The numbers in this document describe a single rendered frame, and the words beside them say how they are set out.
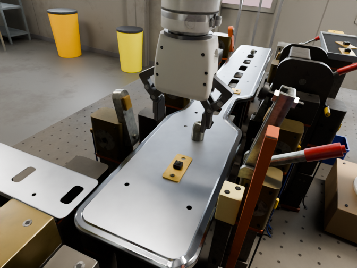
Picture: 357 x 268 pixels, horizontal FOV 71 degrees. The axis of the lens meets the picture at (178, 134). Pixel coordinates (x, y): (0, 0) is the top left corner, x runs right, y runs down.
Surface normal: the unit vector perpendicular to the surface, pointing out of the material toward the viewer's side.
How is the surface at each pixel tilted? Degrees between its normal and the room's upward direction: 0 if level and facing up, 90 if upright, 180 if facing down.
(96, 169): 0
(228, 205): 90
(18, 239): 0
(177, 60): 91
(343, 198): 2
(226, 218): 90
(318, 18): 90
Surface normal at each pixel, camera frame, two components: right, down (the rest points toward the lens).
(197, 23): 0.25, 0.55
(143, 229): 0.06, -0.83
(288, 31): -0.46, 0.47
